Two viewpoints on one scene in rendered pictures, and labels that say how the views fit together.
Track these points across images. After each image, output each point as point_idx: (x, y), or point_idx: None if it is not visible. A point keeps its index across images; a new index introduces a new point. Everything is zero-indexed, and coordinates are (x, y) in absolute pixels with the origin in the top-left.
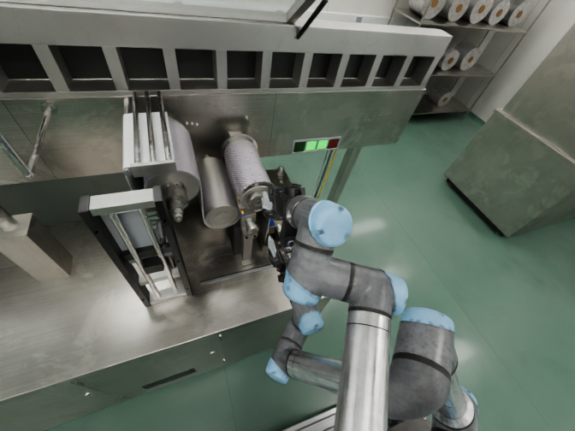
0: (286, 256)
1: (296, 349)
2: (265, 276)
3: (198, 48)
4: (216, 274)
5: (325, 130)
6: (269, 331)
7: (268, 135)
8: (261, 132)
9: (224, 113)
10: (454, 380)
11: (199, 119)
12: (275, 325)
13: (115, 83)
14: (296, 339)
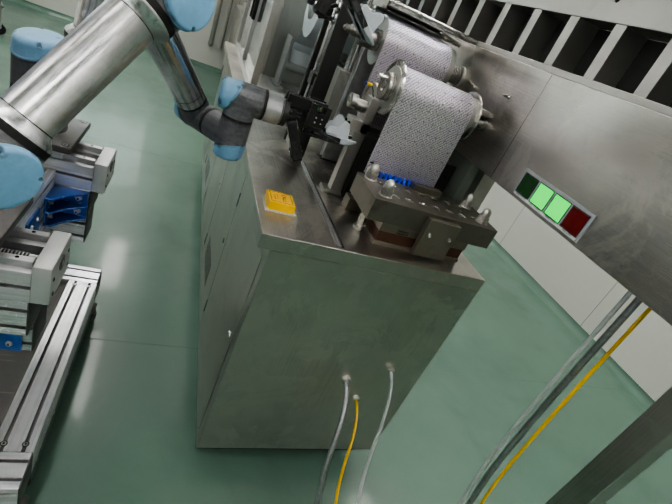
0: (317, 101)
1: (205, 99)
2: (303, 191)
3: (525, 4)
4: (311, 170)
5: (578, 180)
6: (229, 278)
7: (510, 139)
8: (506, 130)
9: (497, 82)
10: (88, 17)
11: (478, 81)
12: (235, 264)
13: (466, 28)
14: (214, 110)
